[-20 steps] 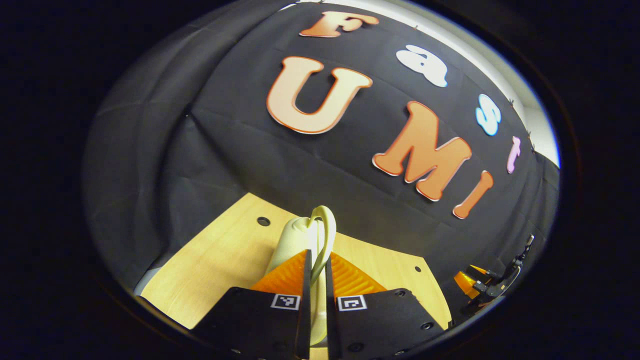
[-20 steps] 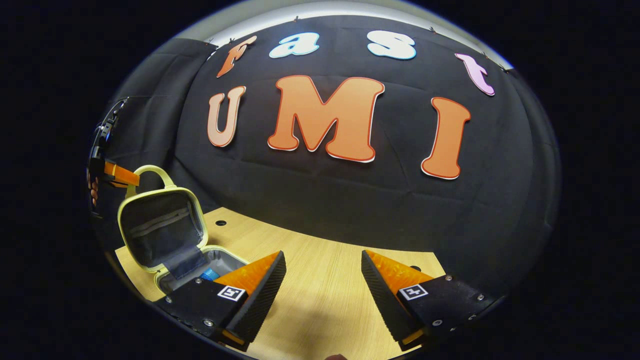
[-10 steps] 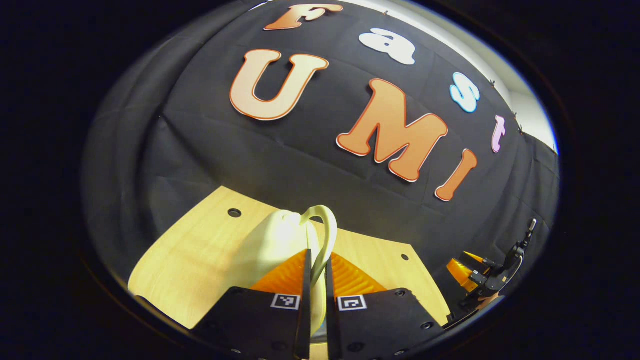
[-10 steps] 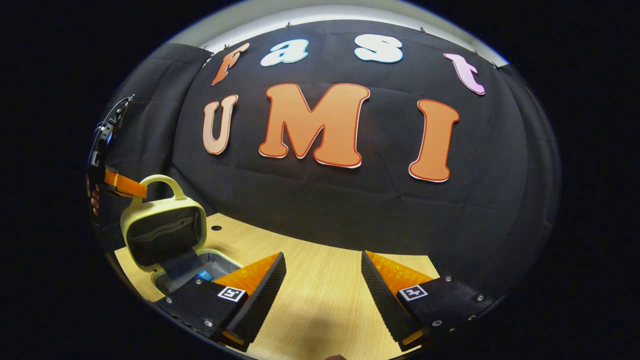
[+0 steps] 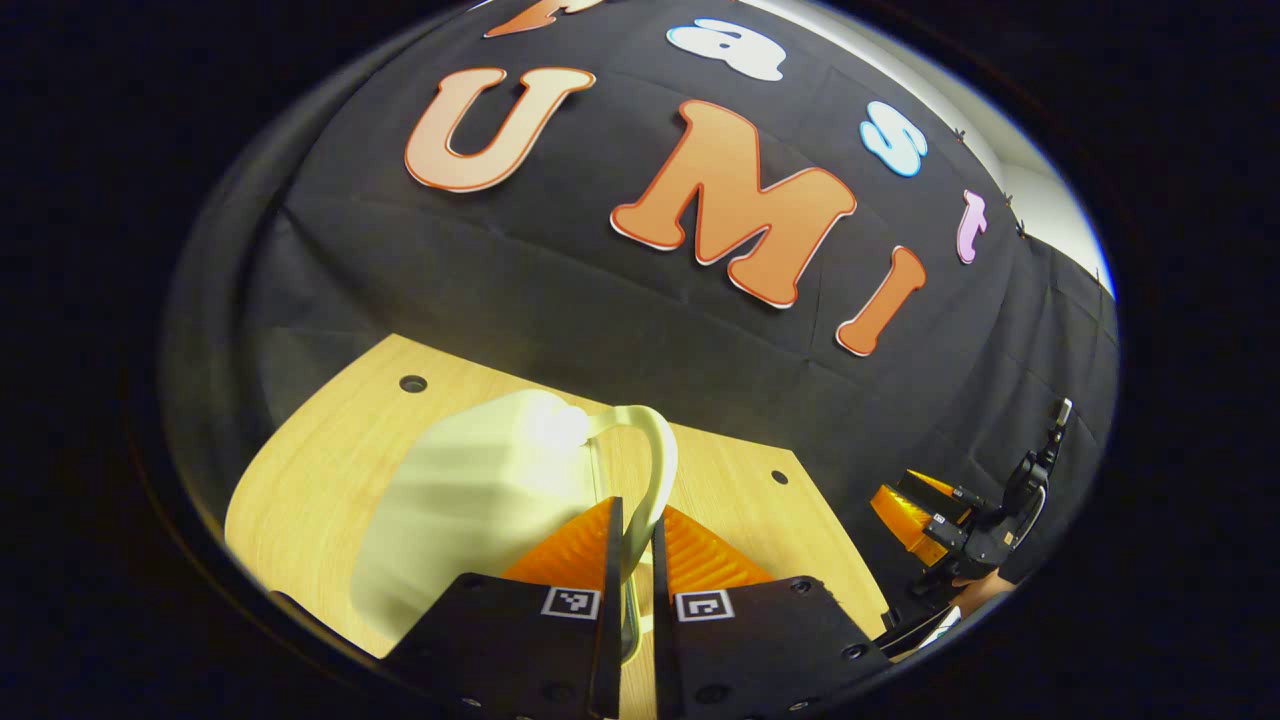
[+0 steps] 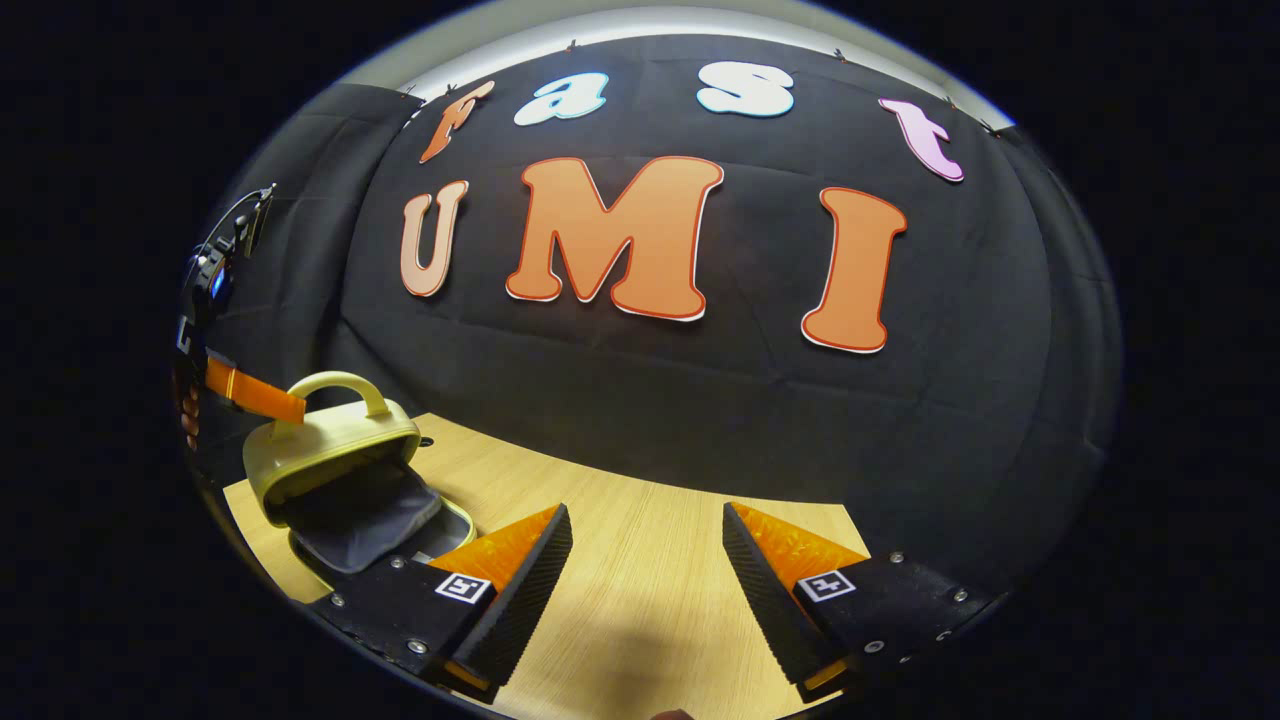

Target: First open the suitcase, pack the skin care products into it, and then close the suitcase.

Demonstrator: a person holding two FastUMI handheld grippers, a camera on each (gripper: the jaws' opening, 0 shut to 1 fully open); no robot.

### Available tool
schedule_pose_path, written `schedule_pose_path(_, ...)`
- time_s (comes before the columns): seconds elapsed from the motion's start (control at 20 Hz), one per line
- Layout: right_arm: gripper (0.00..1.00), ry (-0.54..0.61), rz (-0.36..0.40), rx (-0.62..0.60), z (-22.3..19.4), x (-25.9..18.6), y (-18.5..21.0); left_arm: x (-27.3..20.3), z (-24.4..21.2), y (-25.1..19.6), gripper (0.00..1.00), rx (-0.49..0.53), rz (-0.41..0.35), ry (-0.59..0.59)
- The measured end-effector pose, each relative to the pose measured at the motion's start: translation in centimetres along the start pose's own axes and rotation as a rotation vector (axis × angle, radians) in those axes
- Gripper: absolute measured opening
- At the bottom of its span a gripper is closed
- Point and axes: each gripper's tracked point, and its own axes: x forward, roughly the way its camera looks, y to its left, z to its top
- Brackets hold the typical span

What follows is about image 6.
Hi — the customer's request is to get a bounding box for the pale yellow suitcase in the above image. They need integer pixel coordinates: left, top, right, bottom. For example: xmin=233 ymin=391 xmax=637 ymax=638
xmin=243 ymin=371 xmax=477 ymax=591

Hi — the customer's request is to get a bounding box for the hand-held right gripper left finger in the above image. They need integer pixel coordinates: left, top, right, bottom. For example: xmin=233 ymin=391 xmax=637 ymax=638
xmin=318 ymin=503 xmax=574 ymax=704

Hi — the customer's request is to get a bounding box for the black backdrop cloth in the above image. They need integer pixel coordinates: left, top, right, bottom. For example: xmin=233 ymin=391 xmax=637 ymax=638
xmin=190 ymin=35 xmax=1123 ymax=601

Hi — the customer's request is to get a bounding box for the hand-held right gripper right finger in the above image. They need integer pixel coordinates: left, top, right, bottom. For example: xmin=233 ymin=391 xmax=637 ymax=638
xmin=722 ymin=502 xmax=991 ymax=704

